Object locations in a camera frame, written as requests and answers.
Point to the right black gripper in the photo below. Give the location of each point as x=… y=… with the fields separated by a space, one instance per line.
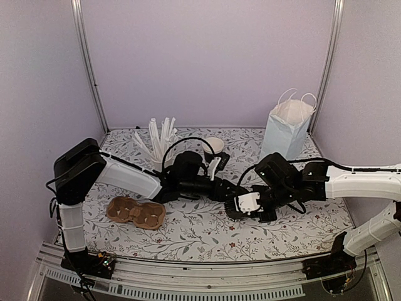
x=270 y=216

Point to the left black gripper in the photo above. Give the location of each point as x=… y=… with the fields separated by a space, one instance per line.
x=223 y=191

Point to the black paper coffee cup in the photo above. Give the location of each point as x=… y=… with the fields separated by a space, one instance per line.
x=234 y=214

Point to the black plastic cup lid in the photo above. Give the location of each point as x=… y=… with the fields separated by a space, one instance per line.
x=230 y=206

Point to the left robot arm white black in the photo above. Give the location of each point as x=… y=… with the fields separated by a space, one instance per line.
x=76 y=171

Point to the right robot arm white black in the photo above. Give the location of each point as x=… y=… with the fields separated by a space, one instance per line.
x=322 y=179

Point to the floral patterned table mat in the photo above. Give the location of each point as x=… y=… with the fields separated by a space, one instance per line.
x=200 y=231

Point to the light blue paper bag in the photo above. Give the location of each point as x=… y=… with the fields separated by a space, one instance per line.
x=287 y=125

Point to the white cup holding straws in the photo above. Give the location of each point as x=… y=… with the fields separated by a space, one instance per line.
x=157 y=163

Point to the bundle of white wrapped straws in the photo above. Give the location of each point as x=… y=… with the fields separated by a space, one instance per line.
x=161 y=139

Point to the brown cardboard cup carrier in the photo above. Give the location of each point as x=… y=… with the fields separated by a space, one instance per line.
x=148 y=216

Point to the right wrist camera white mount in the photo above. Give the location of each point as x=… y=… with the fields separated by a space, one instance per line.
x=248 y=203

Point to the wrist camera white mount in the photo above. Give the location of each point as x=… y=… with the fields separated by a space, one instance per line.
x=248 y=203
x=217 y=164

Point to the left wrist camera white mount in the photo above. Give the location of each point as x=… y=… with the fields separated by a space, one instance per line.
x=217 y=164

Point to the aluminium front rail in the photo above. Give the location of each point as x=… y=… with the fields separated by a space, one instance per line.
x=141 y=279

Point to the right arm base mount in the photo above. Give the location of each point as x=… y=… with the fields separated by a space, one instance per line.
x=337 y=261

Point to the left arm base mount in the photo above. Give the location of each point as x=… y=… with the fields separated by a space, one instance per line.
x=99 y=265

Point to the right aluminium frame post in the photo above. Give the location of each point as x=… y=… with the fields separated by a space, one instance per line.
x=330 y=57

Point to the aluminium frame post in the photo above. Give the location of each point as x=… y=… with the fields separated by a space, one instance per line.
x=90 y=74
x=330 y=57

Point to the left aluminium frame post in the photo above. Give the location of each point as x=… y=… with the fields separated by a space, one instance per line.
x=90 y=74

